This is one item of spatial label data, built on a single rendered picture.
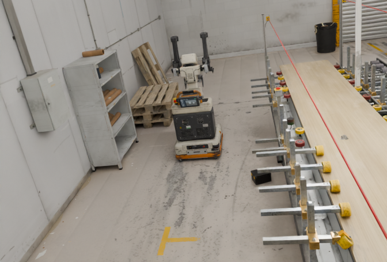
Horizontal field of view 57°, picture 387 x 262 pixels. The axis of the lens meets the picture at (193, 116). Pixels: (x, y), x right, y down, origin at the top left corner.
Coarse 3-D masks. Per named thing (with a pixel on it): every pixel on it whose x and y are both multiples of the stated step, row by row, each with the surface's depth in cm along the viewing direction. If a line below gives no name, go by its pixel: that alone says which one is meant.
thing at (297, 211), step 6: (264, 210) 218; (270, 210) 218; (276, 210) 217; (282, 210) 216; (288, 210) 215; (294, 210) 214; (300, 210) 213; (318, 210) 212; (324, 210) 211; (330, 210) 211; (336, 210) 210
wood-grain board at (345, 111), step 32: (288, 64) 542; (320, 64) 515; (320, 96) 398; (352, 96) 384; (320, 128) 324; (352, 128) 314; (384, 128) 305; (320, 160) 273; (352, 160) 266; (384, 160) 260; (352, 192) 231; (384, 192) 226; (352, 224) 204; (384, 224) 200; (352, 256) 185; (384, 256) 179
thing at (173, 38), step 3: (174, 36) 505; (171, 39) 500; (174, 39) 499; (174, 42) 500; (174, 45) 501; (174, 48) 502; (174, 51) 503; (174, 54) 504; (174, 57) 505; (177, 57) 507; (174, 60) 505; (177, 60) 505; (177, 63) 505; (180, 66) 510
